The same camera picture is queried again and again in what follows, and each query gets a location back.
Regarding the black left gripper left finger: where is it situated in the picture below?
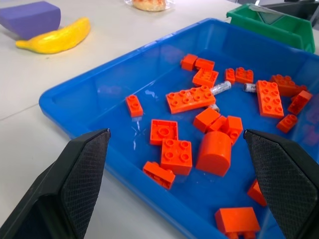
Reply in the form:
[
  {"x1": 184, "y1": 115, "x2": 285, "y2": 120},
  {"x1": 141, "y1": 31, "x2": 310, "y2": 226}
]
[{"x1": 0, "y1": 128, "x2": 111, "y2": 239}]

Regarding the orange two-stud brick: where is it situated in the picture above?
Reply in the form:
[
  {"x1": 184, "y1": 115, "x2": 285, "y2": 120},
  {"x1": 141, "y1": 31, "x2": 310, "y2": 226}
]
[
  {"x1": 125, "y1": 94, "x2": 145, "y2": 118},
  {"x1": 224, "y1": 67, "x2": 236, "y2": 85},
  {"x1": 276, "y1": 114, "x2": 299, "y2": 134}
]

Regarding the orange eight-stud flat plate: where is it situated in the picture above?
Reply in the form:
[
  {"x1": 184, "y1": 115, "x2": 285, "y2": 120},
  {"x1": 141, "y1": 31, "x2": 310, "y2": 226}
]
[{"x1": 165, "y1": 85, "x2": 217, "y2": 115}]

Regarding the bread in clear wrapper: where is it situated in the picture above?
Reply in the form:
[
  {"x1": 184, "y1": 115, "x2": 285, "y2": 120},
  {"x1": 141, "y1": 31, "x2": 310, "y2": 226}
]
[{"x1": 124, "y1": 0, "x2": 176, "y2": 13}]

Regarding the green plastic bin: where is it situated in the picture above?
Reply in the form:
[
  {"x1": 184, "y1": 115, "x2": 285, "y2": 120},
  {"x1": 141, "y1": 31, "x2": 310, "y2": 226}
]
[{"x1": 225, "y1": 2, "x2": 317, "y2": 54}]

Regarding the orange rounded arch block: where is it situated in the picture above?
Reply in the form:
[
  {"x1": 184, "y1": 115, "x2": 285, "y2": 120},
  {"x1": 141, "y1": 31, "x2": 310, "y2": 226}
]
[{"x1": 195, "y1": 131, "x2": 233, "y2": 178}]

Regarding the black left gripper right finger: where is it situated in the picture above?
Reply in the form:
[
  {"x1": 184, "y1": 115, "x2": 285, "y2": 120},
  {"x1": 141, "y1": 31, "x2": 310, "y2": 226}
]
[{"x1": 243, "y1": 128, "x2": 319, "y2": 239}]

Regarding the orange eight-stud brick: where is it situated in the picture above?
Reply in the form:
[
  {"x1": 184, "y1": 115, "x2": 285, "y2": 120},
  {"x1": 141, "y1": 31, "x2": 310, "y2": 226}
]
[
  {"x1": 270, "y1": 74, "x2": 309, "y2": 98},
  {"x1": 256, "y1": 79, "x2": 285, "y2": 119}
]

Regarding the purple foam block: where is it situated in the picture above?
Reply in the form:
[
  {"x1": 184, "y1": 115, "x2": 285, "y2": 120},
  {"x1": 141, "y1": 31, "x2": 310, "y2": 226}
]
[{"x1": 0, "y1": 0, "x2": 62, "y2": 40}]

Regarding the yellow toy banana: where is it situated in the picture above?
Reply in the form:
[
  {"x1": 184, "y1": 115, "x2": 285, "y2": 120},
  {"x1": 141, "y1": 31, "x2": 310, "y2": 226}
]
[{"x1": 15, "y1": 16, "x2": 91, "y2": 55}]

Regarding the blue plastic tray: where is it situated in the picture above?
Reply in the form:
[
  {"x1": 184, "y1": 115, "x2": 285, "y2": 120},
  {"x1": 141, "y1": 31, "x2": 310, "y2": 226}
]
[{"x1": 38, "y1": 17, "x2": 319, "y2": 239}]

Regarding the orange four-stud brick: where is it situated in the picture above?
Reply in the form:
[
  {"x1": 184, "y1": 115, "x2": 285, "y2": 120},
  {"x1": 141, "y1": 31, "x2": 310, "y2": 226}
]
[
  {"x1": 149, "y1": 119, "x2": 179, "y2": 146},
  {"x1": 234, "y1": 66, "x2": 255, "y2": 85},
  {"x1": 160, "y1": 138, "x2": 193, "y2": 176},
  {"x1": 191, "y1": 68, "x2": 219, "y2": 88}
]

